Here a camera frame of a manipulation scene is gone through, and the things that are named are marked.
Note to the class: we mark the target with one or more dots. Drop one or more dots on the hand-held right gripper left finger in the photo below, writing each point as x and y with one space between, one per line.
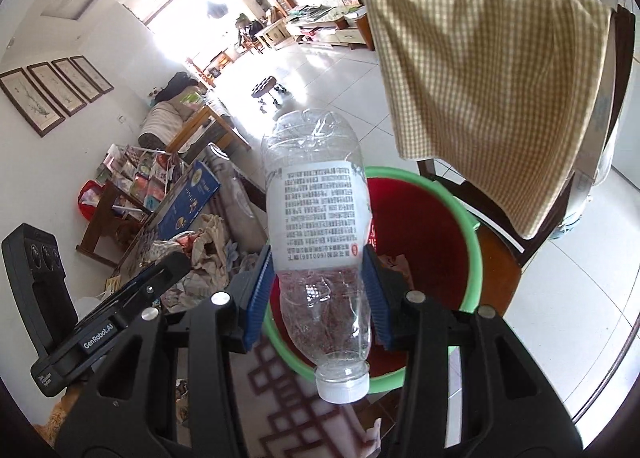
257 290

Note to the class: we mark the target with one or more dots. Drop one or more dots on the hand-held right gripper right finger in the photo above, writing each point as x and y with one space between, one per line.
373 290

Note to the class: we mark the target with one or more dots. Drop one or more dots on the wooden magazine rack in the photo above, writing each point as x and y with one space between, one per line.
130 193

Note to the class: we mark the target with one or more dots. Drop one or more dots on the beige checked cloth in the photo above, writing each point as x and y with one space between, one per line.
475 77

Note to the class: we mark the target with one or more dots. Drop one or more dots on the framed wall picture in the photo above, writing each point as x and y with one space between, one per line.
92 74
32 102
76 80
56 88

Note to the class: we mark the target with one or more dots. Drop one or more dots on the printed floral tablecloth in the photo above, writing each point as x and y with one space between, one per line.
295 418

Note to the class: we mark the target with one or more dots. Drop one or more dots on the clear plastic bottle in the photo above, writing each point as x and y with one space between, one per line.
315 208

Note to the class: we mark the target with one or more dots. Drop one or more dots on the red bin with green rim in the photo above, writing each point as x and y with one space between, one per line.
425 238

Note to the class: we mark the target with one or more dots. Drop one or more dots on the crumpled brown paper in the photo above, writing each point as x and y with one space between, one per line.
210 243

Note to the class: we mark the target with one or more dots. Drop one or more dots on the white television cabinet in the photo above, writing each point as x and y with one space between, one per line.
330 27

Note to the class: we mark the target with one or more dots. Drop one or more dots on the dark tufted footstool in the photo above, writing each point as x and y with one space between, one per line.
265 85

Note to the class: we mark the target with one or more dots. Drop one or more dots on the blue flat box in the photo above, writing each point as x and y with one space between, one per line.
187 200

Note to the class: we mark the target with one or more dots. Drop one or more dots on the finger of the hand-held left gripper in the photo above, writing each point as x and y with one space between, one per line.
160 278

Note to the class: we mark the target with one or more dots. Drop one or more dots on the grey striped sofa cushion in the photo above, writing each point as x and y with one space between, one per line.
160 122

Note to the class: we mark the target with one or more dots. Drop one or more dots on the wooden coffee table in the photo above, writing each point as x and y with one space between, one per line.
210 127

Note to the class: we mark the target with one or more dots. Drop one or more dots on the dark wooden chair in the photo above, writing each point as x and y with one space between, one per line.
495 268

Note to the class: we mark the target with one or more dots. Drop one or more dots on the red bag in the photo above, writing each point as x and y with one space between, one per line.
90 200

